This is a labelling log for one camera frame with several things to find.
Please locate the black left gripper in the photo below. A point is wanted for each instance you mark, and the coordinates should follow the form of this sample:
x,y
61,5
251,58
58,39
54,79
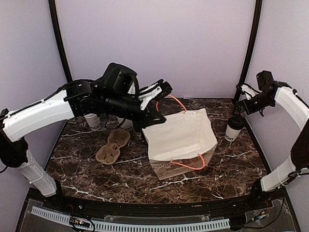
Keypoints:
x,y
148,118

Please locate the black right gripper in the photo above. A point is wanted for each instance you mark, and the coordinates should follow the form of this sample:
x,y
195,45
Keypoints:
x,y
240,104

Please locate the white paper coffee cup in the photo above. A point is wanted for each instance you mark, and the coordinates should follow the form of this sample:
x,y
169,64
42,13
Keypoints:
x,y
231,134

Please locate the white paper takeout bag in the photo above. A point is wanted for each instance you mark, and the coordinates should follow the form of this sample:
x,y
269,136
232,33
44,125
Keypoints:
x,y
185,142

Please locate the brown cardboard cup carrier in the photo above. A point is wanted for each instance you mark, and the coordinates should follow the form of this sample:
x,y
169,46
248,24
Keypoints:
x,y
109,153

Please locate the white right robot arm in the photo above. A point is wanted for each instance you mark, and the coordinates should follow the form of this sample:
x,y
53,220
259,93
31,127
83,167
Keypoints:
x,y
286,136

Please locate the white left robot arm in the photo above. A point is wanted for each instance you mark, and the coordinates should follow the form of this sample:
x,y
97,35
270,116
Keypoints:
x,y
72,100

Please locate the white cup holding straws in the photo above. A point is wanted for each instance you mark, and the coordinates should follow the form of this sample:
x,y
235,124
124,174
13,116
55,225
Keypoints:
x,y
125,124

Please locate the stack of white paper cups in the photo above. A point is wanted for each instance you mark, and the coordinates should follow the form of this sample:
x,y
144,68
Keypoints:
x,y
93,121

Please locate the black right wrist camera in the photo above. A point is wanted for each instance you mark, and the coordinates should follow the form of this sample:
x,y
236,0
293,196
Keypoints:
x,y
263,78

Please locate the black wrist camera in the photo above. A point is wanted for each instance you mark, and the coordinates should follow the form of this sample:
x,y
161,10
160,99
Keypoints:
x,y
119,77
263,78

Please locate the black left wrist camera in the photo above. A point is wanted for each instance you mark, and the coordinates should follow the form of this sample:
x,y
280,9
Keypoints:
x,y
119,77

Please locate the black right frame post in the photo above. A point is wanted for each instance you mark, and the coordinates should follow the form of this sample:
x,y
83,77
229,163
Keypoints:
x,y
251,42

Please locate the black frame post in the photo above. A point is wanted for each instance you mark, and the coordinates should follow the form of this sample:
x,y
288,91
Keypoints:
x,y
59,40
251,42

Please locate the white slotted cable duct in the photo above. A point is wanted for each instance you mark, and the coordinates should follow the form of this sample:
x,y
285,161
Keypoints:
x,y
127,225

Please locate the black table front rail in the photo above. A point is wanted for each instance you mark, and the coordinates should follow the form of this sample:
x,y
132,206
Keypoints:
x,y
232,207

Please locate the black left frame post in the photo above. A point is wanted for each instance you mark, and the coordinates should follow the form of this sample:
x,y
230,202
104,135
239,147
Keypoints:
x,y
59,40

